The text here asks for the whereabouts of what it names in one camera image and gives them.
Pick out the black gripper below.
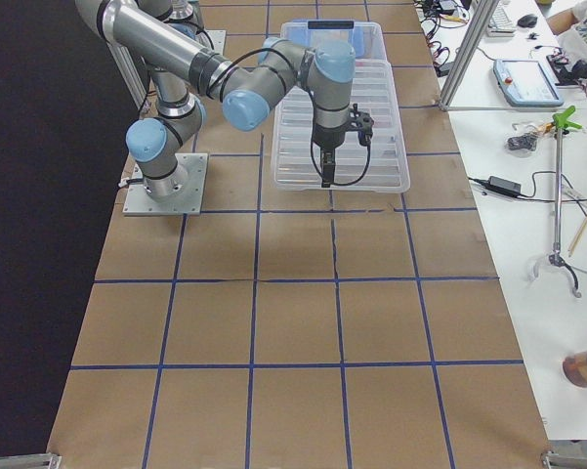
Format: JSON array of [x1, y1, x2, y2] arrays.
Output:
[[312, 124, 347, 188]]

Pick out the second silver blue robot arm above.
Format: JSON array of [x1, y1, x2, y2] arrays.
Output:
[[126, 63, 206, 199]]

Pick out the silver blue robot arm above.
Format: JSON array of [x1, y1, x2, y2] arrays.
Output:
[[75, 1, 357, 188]]

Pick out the clear plastic storage box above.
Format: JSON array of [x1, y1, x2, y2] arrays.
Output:
[[272, 20, 410, 193]]

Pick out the blue plastic tray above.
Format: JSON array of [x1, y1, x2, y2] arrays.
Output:
[[281, 20, 365, 58]]

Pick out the brown paper table cover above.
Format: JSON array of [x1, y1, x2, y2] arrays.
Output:
[[48, 1, 548, 468]]

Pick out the black power adapter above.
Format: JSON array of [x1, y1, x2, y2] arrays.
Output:
[[487, 176, 522, 198]]

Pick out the small black metal part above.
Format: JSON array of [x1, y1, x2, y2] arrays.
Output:
[[506, 133, 539, 151]]

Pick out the teach pendant tablet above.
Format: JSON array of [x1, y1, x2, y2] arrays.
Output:
[[492, 60, 564, 107]]

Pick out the green headed reacher grabber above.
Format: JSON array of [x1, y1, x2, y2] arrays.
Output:
[[532, 106, 582, 298]]

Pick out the black computer mouse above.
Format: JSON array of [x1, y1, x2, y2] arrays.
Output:
[[517, 14, 538, 28]]

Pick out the wooden stick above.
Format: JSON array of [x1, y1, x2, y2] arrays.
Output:
[[567, 213, 587, 256]]

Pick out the black camera cable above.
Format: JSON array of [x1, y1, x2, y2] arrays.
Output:
[[309, 139, 372, 188]]

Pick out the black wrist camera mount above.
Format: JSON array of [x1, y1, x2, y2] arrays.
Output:
[[347, 104, 374, 147]]

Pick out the robot arm base plate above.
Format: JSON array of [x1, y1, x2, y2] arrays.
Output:
[[123, 152, 209, 216]]

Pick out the black box latch handle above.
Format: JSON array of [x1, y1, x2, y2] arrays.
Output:
[[307, 20, 355, 30]]

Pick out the aluminium frame post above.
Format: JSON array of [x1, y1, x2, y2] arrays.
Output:
[[439, 0, 498, 111]]

